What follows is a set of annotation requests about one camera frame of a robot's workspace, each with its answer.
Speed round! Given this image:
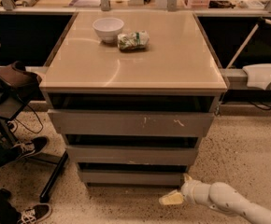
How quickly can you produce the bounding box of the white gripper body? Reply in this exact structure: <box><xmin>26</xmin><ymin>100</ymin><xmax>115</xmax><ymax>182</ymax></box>
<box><xmin>181</xmin><ymin>179</ymin><xmax>211</xmax><ymax>207</ymax></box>

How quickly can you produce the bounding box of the grey bottom drawer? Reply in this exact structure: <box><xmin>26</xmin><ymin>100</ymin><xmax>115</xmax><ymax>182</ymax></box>
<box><xmin>78</xmin><ymin>170</ymin><xmax>184</xmax><ymax>186</ymax></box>

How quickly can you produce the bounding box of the grey drawer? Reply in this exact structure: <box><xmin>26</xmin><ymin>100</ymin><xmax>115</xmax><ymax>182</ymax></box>
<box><xmin>49</xmin><ymin>109</ymin><xmax>214</xmax><ymax>137</ymax></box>
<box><xmin>78</xmin><ymin>170</ymin><xmax>184</xmax><ymax>186</ymax></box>
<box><xmin>66</xmin><ymin>146</ymin><xmax>198</xmax><ymax>165</ymax></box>

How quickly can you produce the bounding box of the grey middle drawer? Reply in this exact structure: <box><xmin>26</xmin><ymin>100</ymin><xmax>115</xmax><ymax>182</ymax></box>
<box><xmin>66</xmin><ymin>146</ymin><xmax>198</xmax><ymax>165</ymax></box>

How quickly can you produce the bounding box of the grey top drawer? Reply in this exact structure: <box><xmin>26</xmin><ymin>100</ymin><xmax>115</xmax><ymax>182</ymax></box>
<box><xmin>49</xmin><ymin>109</ymin><xmax>214</xmax><ymax>137</ymax></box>

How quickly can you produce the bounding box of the grey drawer cabinet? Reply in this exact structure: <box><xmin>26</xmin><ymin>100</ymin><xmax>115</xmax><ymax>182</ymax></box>
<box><xmin>39</xmin><ymin>10</ymin><xmax>229</xmax><ymax>191</ymax></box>

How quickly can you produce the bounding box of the white dustpan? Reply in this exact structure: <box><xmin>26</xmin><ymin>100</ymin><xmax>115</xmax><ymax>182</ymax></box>
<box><xmin>243</xmin><ymin>63</ymin><xmax>271</xmax><ymax>91</ymax></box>

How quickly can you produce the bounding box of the black sneaker lower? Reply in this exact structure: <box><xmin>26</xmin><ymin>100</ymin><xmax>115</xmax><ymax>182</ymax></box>
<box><xmin>16</xmin><ymin>203</ymin><xmax>52</xmax><ymax>224</ymax></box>

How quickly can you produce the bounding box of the black sneaker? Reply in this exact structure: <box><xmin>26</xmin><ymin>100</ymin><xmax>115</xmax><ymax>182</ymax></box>
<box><xmin>16</xmin><ymin>203</ymin><xmax>52</xmax><ymax>224</ymax></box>
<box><xmin>11</xmin><ymin>136</ymin><xmax>50</xmax><ymax>160</ymax></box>

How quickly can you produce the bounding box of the green white snack bag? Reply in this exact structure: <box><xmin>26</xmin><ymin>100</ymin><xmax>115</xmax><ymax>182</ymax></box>
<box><xmin>117</xmin><ymin>31</ymin><xmax>150</xmax><ymax>50</ymax></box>

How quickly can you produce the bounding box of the black sneaker upper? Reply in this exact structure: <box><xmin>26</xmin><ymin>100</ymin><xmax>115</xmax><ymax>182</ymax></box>
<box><xmin>11</xmin><ymin>136</ymin><xmax>50</xmax><ymax>160</ymax></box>

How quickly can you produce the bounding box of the white bowl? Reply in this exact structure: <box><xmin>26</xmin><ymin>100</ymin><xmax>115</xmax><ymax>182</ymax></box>
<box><xmin>93</xmin><ymin>18</ymin><xmax>124</xmax><ymax>43</ymax></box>

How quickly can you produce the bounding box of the brown VR headset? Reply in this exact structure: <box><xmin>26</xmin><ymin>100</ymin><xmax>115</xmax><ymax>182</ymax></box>
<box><xmin>0</xmin><ymin>62</ymin><xmax>39</xmax><ymax>99</ymax></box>

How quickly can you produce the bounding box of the black rolling stand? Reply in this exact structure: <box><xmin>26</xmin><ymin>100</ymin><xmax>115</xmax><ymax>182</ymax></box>
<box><xmin>0</xmin><ymin>40</ymin><xmax>69</xmax><ymax>204</ymax></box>

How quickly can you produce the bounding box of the white broom handle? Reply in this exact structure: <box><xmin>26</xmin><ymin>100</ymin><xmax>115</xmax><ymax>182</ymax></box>
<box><xmin>226</xmin><ymin>17</ymin><xmax>271</xmax><ymax>69</ymax></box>

